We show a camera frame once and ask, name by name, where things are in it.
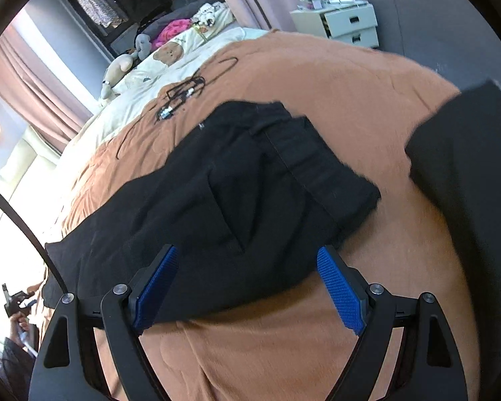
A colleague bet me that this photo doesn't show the hanging floral garment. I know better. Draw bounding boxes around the hanging floral garment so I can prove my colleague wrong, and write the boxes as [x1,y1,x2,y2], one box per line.
[69,0,122,28]

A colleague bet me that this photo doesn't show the pink cloth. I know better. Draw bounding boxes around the pink cloth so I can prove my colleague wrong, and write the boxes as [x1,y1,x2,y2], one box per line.
[151,19,193,48]

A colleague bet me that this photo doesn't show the beige plush toy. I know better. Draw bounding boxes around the beige plush toy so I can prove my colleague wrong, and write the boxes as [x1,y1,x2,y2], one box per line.
[98,54,135,101]

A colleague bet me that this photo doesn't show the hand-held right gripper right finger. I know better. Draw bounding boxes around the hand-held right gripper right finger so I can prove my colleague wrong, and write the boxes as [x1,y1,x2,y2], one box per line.
[316,246,470,401]

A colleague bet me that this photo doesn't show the folded black garment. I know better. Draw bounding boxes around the folded black garment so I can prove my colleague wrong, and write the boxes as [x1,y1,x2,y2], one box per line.
[405,80,501,326]

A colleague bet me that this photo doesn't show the cream nightstand with drawers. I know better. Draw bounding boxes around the cream nightstand with drawers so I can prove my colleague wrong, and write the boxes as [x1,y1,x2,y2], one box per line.
[290,2,380,48]

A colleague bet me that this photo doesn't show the grey elephant plush toy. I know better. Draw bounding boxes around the grey elephant plush toy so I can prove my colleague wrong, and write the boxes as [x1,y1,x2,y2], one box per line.
[134,33,155,61]

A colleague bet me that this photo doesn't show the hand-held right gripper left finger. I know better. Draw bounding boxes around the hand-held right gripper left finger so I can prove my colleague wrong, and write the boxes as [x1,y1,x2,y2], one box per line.
[28,243,180,401]

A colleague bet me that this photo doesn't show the orange-brown blanket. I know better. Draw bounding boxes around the orange-brown blanket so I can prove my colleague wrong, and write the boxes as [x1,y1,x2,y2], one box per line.
[46,29,497,401]

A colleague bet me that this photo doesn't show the dark grey bedding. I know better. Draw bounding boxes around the dark grey bedding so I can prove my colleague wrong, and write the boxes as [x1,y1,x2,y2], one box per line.
[138,6,201,40]

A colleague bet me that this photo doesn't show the black pants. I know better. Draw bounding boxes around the black pants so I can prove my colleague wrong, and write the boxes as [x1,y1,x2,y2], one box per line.
[44,100,381,325]

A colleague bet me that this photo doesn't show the spotted plush toy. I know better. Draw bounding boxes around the spotted plush toy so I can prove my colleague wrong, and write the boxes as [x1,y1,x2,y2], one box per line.
[191,2,230,28]

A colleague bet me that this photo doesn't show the thin black cable with connectors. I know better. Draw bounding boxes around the thin black cable with connectors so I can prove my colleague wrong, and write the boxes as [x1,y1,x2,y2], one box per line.
[154,56,239,122]

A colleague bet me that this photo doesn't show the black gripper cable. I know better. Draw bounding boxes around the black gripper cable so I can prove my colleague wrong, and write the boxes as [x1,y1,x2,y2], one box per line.
[0,179,69,297]

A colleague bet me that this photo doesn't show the person's left forearm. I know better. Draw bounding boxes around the person's left forearm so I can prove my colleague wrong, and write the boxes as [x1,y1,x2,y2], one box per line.
[0,321,38,389]

